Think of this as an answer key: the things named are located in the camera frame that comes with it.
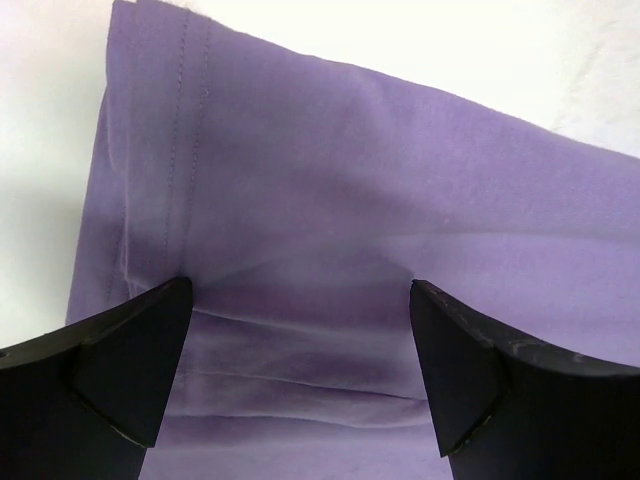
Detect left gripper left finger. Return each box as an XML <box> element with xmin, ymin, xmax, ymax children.
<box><xmin>1</xmin><ymin>277</ymin><xmax>193</xmax><ymax>480</ymax></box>

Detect purple t shirt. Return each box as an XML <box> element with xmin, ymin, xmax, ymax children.
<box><xmin>67</xmin><ymin>1</ymin><xmax>639</xmax><ymax>479</ymax></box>

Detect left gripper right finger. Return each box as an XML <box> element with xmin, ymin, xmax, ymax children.
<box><xmin>410</xmin><ymin>280</ymin><xmax>639</xmax><ymax>480</ymax></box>

